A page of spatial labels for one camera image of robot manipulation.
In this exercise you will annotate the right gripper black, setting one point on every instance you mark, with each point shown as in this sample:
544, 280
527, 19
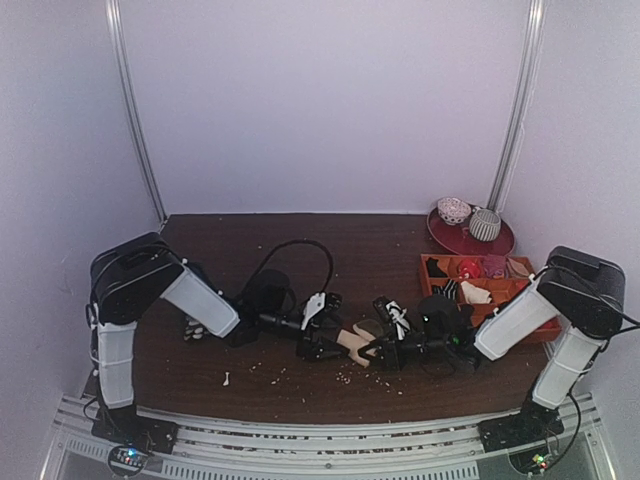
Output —
392, 350

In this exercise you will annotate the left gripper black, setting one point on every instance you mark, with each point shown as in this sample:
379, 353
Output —
315, 324

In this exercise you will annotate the cream striped knitted sock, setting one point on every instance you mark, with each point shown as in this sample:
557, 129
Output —
361, 334

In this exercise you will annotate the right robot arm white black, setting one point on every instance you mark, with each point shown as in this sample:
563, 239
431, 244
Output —
586, 291

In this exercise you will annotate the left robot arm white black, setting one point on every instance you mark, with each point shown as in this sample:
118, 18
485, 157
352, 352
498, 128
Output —
129, 279

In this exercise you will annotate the black white striped sock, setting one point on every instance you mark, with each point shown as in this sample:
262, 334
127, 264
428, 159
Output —
448, 289

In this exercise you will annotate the black sock in tray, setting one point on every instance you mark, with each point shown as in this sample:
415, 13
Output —
437, 267

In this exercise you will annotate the cream sock in tray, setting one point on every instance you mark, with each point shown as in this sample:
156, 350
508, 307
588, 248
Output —
475, 295

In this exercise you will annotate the red sock in tray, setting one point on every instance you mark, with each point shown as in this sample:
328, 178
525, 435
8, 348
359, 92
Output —
470, 269

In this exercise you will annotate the wooden compartment tray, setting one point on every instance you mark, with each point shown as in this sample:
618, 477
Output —
482, 282

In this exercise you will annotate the dark teal patterned sock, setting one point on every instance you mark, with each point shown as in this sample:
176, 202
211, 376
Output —
193, 330

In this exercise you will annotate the purple sock in tray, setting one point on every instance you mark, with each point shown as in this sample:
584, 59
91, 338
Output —
495, 266

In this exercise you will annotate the white dotted bowl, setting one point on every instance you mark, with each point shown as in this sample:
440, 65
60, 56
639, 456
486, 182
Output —
453, 211

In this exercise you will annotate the grey striped cup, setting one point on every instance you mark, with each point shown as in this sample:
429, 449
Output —
485, 225

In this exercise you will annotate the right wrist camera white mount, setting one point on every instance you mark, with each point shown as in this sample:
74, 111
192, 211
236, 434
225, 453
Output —
398, 319

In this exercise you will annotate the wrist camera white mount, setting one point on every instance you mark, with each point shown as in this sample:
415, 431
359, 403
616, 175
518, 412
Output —
398, 319
314, 305

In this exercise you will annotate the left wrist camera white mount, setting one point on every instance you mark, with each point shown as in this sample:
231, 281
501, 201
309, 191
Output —
314, 305

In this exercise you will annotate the aluminium front rail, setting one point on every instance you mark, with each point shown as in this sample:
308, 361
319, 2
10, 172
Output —
211, 448

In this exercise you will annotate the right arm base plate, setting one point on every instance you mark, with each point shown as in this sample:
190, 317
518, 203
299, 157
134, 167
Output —
516, 430

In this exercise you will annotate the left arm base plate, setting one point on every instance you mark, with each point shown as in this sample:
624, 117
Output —
143, 433

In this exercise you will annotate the right aluminium frame post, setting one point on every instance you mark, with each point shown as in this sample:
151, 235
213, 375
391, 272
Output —
524, 91

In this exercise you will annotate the aluminium frame post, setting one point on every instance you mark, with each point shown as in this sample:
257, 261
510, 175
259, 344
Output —
524, 91
117, 36

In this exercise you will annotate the left aluminium frame post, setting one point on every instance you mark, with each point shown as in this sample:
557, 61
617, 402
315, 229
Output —
117, 36

